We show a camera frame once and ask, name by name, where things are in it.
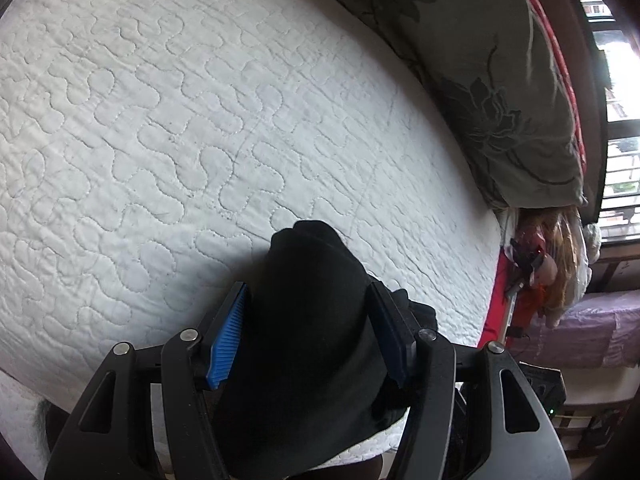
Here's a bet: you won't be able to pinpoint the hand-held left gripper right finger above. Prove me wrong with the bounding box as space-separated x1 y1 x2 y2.
367 281 573 480

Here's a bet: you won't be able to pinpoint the black electronic device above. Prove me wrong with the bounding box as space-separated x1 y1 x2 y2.
519 361 567 417

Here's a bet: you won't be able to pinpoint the black pants with yellow patch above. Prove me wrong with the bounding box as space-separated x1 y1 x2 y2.
212 220 439 479

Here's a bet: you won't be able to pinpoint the grey floral pillow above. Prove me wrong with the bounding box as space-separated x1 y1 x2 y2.
300 0 590 211

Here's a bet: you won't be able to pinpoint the red mat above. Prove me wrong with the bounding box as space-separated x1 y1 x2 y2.
477 254 532 352

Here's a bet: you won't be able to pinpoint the white quilted bed cover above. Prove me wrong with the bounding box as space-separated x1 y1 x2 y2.
0 0 503 461

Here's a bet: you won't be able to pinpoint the barred window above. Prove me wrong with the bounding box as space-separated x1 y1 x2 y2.
565 0 640 243

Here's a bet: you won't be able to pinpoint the purple cloth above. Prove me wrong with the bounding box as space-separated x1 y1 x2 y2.
520 289 640 372

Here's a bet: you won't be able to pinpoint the pink doll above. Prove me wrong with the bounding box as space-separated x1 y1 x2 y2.
510 240 562 311

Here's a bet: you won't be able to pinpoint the clear bag with tan stuffing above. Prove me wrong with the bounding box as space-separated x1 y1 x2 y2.
520 205 594 331

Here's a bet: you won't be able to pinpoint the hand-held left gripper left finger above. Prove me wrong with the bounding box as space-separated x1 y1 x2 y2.
44 281 251 480

